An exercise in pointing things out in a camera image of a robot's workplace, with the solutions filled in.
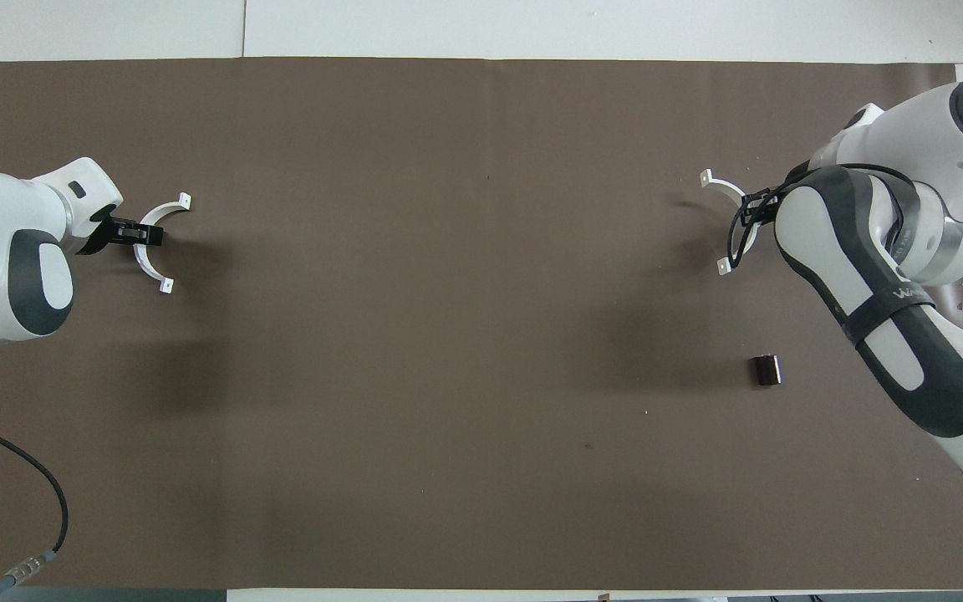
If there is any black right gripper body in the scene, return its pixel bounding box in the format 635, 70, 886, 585
745, 194, 783, 228

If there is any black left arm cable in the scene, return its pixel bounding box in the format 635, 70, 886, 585
0, 414, 70, 602

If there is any black printed velcro strap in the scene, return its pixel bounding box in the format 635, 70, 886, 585
843, 287, 936, 345

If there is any white half pipe clamp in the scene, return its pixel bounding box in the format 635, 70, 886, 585
701, 170, 762, 275
132, 193, 192, 295

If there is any brown table mat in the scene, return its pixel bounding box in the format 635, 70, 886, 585
0, 57, 963, 590

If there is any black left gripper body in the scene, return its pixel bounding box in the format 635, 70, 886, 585
80, 208, 119, 257

